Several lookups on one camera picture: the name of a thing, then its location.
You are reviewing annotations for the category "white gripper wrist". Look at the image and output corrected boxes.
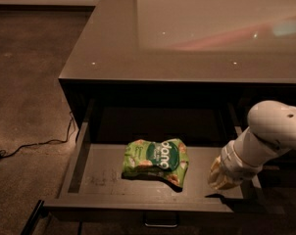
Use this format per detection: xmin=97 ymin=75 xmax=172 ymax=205
xmin=207 ymin=141 xmax=262 ymax=190

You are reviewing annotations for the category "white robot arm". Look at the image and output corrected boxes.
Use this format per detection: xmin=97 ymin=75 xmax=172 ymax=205
xmin=208 ymin=101 xmax=296 ymax=190

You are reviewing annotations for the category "grey drawer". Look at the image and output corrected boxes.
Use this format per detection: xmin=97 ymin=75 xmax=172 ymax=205
xmin=43 ymin=98 xmax=285 ymax=229

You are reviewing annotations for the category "green snack bag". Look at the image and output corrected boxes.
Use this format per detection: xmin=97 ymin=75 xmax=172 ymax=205
xmin=123 ymin=138 xmax=189 ymax=189

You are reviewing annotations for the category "black metal bar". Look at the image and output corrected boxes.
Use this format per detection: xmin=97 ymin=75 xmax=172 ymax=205
xmin=21 ymin=200 xmax=48 ymax=235

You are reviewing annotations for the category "thin black power cable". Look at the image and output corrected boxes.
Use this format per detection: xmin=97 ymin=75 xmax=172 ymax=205
xmin=0 ymin=112 xmax=76 ymax=172

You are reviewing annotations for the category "dark grey drawer cabinet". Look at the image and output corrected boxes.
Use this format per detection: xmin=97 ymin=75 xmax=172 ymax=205
xmin=58 ymin=0 xmax=296 ymax=188

